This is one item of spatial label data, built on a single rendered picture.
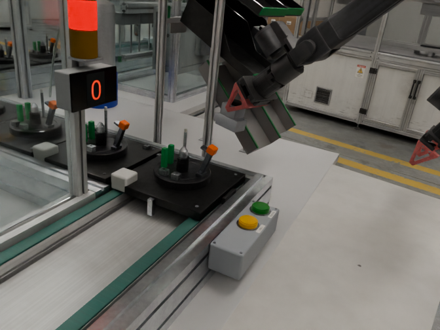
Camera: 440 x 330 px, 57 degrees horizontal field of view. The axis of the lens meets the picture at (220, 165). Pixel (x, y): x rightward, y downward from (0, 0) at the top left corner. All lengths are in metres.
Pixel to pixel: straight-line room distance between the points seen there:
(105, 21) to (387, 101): 3.73
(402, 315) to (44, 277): 0.67
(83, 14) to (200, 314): 0.57
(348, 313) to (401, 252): 0.30
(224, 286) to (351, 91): 4.36
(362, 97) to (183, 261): 4.42
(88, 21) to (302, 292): 0.66
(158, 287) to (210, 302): 0.16
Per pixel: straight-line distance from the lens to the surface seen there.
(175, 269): 0.71
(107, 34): 1.81
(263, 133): 1.22
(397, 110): 4.95
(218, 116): 1.02
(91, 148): 1.06
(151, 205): 0.90
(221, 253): 0.78
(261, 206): 0.90
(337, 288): 0.91
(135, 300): 0.67
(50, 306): 0.73
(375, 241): 1.11
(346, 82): 5.07
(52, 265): 0.81
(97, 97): 0.82
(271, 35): 0.92
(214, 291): 0.83
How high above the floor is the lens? 1.41
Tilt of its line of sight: 24 degrees down
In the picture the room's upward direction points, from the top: 6 degrees clockwise
